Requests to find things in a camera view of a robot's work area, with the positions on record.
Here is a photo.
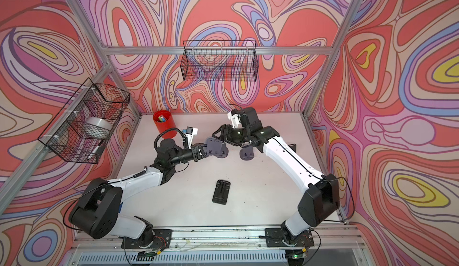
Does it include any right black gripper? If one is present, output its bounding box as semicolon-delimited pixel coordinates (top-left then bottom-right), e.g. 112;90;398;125
212;125;251;146

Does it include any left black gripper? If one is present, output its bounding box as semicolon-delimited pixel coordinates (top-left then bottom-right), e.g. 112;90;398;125
168;144;213;169

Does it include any dark grey phone stand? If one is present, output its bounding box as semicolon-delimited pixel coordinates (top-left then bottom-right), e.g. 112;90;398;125
288;144;297;152

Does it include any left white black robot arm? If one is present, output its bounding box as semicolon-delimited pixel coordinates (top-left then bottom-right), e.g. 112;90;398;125
68;127;207;249

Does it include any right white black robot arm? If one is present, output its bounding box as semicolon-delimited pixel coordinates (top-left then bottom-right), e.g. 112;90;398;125
212;107;339;245

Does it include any black rectangular phone stand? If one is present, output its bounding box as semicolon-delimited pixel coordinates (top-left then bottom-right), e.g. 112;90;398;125
212;179;231;205

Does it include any red cylindrical pen cup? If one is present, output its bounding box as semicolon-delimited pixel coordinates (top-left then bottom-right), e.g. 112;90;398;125
153;110;178;139

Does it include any white marker in basket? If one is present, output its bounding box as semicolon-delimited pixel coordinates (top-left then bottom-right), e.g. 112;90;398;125
87;145;102;163

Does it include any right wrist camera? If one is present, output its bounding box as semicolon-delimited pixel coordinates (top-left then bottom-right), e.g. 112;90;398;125
227;109;243;128

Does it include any rear black wire basket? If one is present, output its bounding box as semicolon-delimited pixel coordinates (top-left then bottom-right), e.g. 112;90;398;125
180;39;259;83

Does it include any black wire basket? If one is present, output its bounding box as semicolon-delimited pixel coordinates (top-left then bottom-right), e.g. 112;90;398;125
180;39;259;83
38;78;130;164

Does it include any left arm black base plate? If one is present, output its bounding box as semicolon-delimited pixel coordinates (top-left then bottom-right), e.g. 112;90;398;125
121;229;173;250

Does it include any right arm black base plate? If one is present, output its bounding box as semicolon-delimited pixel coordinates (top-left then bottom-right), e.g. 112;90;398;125
259;228;314;249

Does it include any left black wire basket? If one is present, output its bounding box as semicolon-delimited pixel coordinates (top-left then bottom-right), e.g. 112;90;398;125
38;78;130;164

